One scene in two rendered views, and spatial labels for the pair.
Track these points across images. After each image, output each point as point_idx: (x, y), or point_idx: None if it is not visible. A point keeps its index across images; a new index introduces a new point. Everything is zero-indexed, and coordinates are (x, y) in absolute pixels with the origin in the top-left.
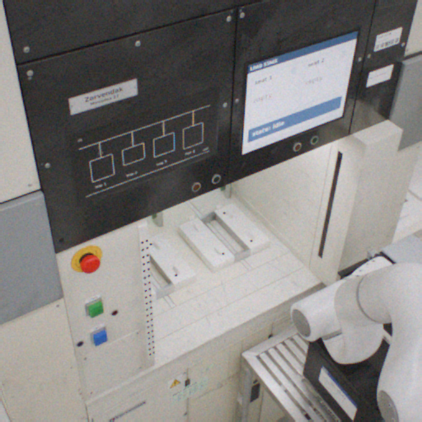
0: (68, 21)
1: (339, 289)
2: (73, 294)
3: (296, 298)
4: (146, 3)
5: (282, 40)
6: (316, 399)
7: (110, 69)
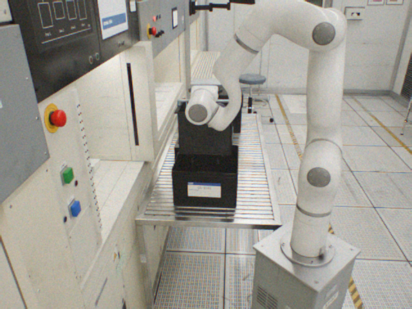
0: None
1: (218, 63)
2: (51, 159)
3: (140, 174)
4: None
5: None
6: (192, 208)
7: None
